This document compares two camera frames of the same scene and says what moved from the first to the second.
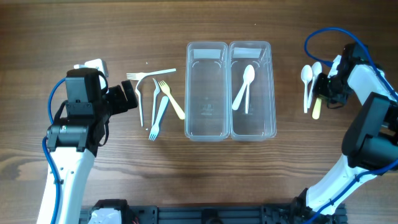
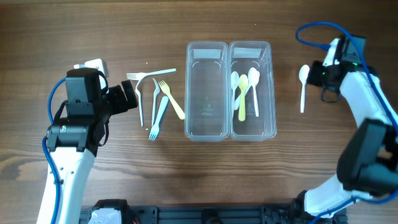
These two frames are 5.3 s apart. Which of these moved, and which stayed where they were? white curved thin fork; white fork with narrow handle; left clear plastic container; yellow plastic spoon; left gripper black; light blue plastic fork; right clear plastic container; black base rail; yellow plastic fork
Moved: yellow plastic spoon
Stayed: yellow plastic fork; light blue plastic fork; left clear plastic container; left gripper black; black base rail; right clear plastic container; white curved thin fork; white fork with narrow handle
